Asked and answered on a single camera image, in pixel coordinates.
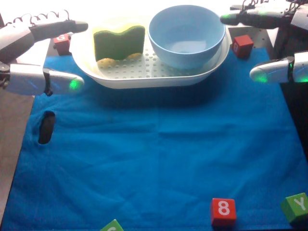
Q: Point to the blue table cloth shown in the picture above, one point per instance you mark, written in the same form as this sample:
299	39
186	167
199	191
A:
154	154

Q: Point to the light blue plastic bowl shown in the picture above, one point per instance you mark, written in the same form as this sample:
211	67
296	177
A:
185	36

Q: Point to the green block with white letter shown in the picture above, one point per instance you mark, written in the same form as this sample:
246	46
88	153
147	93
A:
113	227

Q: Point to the red block letter G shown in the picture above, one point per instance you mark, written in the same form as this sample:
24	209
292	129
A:
63	45

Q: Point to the white oval drain tray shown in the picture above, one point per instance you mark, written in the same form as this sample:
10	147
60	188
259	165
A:
134	72

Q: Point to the green block letter Y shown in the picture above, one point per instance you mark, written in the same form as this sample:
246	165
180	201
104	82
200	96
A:
296	209

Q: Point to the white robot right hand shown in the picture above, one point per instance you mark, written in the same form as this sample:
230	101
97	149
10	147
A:
274	71

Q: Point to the yellow and green sponge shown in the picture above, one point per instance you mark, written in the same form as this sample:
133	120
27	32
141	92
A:
118	45

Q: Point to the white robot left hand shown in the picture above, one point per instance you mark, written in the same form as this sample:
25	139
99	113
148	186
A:
21	79

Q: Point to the red block with white print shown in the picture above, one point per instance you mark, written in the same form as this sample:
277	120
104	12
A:
243	47

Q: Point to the red block number 8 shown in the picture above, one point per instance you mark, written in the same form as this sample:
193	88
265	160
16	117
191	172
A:
223	211

